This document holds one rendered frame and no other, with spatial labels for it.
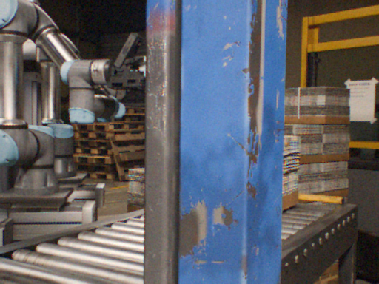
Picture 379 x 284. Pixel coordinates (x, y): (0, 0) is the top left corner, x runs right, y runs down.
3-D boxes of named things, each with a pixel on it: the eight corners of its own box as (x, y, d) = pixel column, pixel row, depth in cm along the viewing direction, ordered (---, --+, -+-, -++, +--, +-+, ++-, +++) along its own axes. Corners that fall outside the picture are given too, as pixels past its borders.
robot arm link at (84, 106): (105, 124, 155) (105, 89, 155) (86, 124, 145) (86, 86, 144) (84, 123, 158) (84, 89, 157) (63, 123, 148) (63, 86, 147)
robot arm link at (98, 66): (104, 63, 151) (90, 55, 143) (118, 63, 149) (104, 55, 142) (103, 87, 150) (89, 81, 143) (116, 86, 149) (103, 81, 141)
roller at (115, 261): (46, 260, 113) (47, 239, 113) (234, 300, 90) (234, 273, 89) (29, 266, 109) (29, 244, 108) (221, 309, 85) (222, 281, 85)
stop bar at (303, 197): (229, 191, 191) (229, 186, 191) (344, 203, 169) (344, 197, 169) (226, 193, 188) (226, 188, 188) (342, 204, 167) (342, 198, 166)
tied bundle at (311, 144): (242, 160, 303) (243, 123, 302) (272, 158, 323) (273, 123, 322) (293, 165, 275) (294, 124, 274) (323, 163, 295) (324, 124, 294)
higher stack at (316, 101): (269, 282, 328) (274, 88, 321) (296, 274, 348) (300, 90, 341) (320, 299, 299) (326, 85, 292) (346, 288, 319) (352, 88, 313)
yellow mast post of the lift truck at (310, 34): (295, 250, 377) (302, 18, 368) (303, 248, 383) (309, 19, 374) (306, 252, 370) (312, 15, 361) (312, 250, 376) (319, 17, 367)
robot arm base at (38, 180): (8, 194, 164) (8, 165, 164) (19, 188, 179) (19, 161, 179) (55, 194, 166) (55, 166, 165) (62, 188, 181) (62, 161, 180)
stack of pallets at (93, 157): (111, 171, 1011) (112, 107, 1005) (151, 174, 971) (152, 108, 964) (69, 177, 891) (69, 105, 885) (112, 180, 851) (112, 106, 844)
